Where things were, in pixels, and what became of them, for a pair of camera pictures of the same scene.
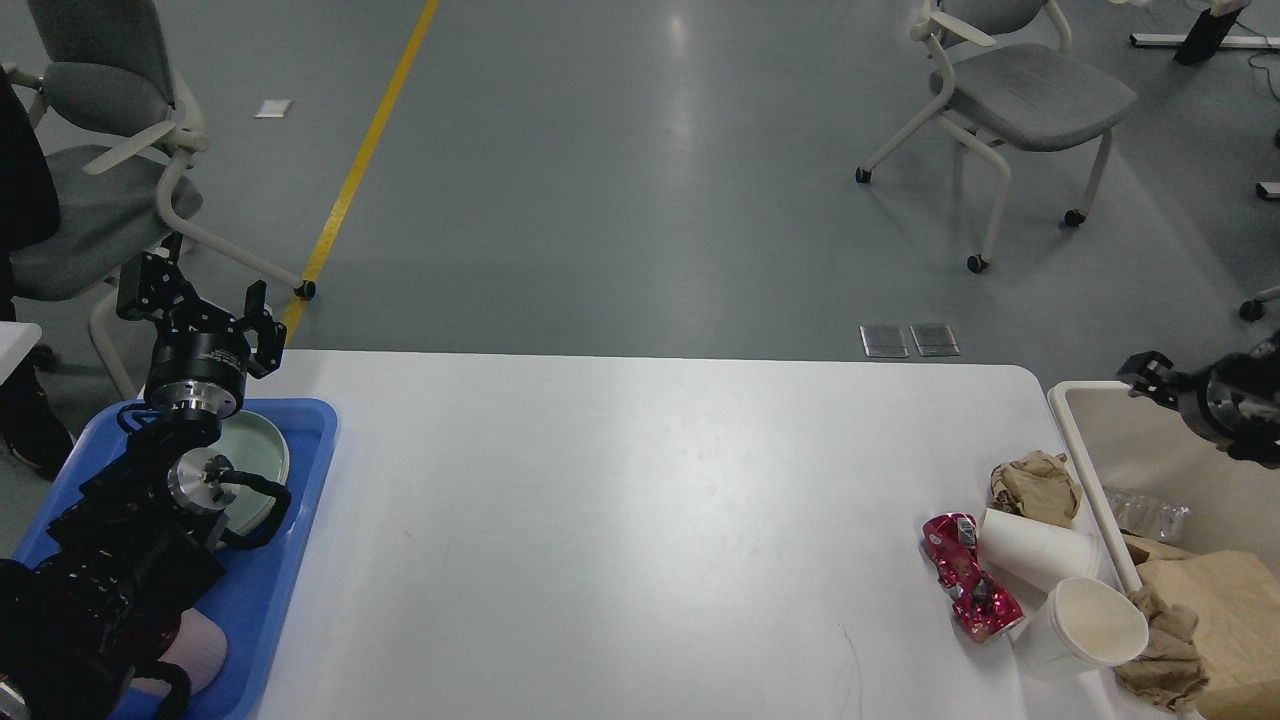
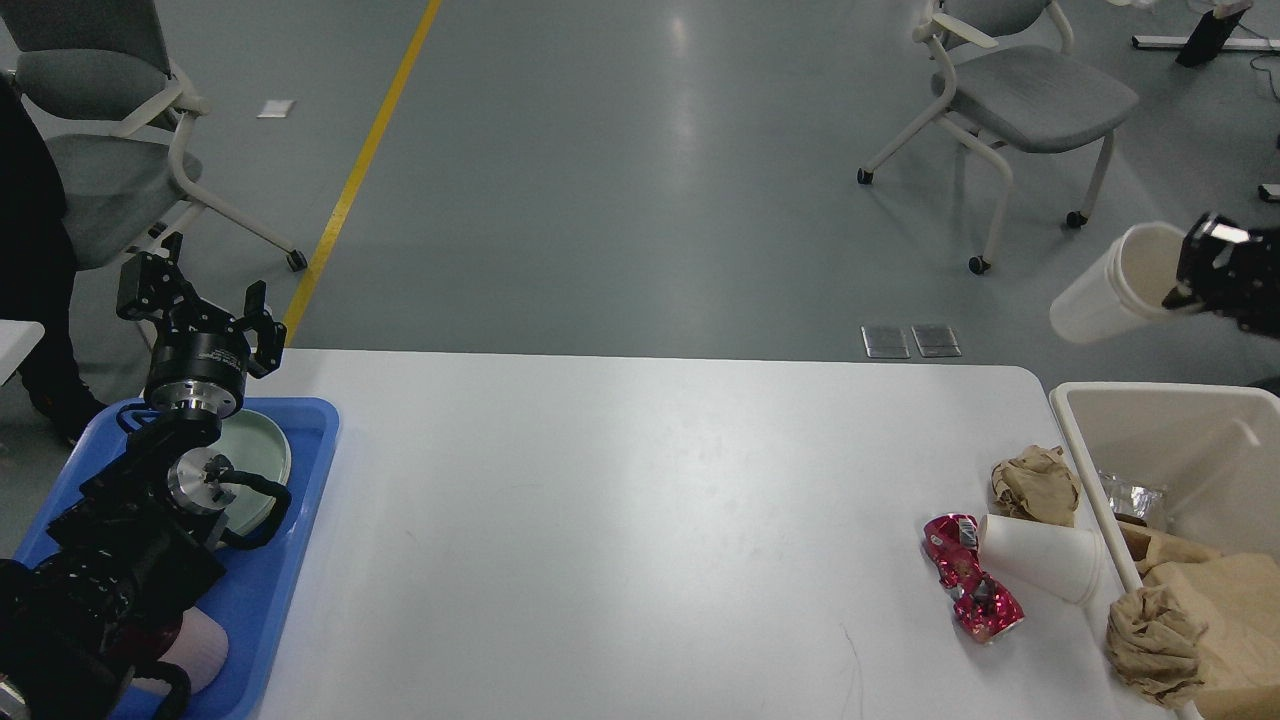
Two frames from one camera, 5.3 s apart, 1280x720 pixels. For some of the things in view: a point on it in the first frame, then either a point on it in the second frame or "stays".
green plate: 254,445 stays
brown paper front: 1169,667 stays
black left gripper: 195,379 stays
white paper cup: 1084,624 to 1123,285
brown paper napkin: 1036,485 stays
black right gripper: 1223,398 to 1228,268
